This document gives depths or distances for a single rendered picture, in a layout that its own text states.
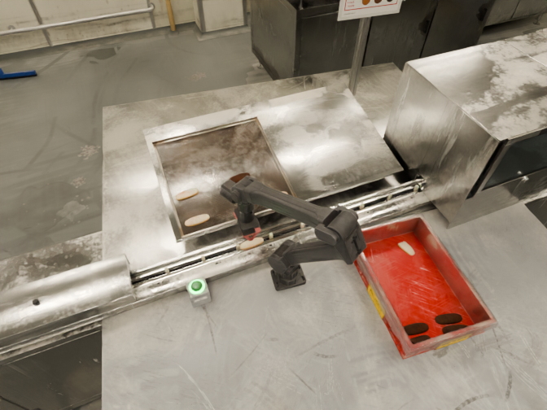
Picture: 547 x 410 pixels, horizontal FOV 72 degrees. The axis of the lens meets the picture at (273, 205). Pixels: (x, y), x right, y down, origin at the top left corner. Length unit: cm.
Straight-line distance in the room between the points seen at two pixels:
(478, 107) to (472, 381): 92
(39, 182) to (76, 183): 28
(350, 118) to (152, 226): 106
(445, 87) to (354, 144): 48
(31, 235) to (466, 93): 268
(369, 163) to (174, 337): 110
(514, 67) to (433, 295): 96
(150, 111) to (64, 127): 165
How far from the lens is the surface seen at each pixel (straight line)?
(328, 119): 192
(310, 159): 174
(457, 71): 173
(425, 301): 153
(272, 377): 133
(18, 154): 371
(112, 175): 194
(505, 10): 532
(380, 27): 343
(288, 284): 143
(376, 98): 235
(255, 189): 119
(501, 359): 155
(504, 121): 153
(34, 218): 313
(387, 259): 157
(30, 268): 176
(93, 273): 150
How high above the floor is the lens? 210
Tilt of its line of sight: 50 degrees down
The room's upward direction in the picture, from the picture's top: 1 degrees clockwise
